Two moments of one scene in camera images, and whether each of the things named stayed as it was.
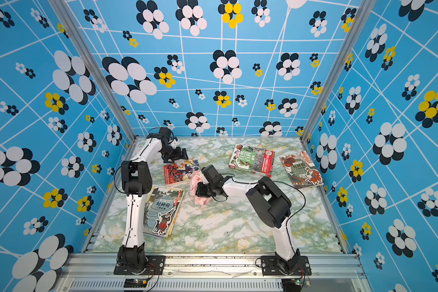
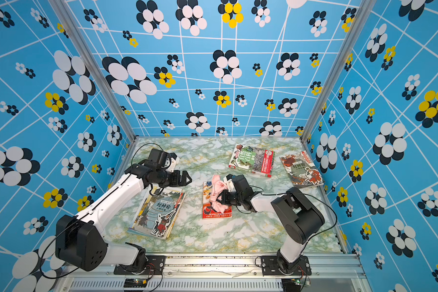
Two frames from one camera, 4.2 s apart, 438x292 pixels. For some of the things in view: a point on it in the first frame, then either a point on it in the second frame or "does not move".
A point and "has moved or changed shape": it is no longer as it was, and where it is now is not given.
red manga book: (179, 171) to (208, 212)
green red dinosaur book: (253, 160) does not move
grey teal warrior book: (162, 205) does not move
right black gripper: (199, 191) to (225, 194)
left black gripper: (177, 155) to (177, 181)
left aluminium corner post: (63, 12) does not move
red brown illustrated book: (301, 170) does not move
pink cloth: (196, 178) has moved or changed shape
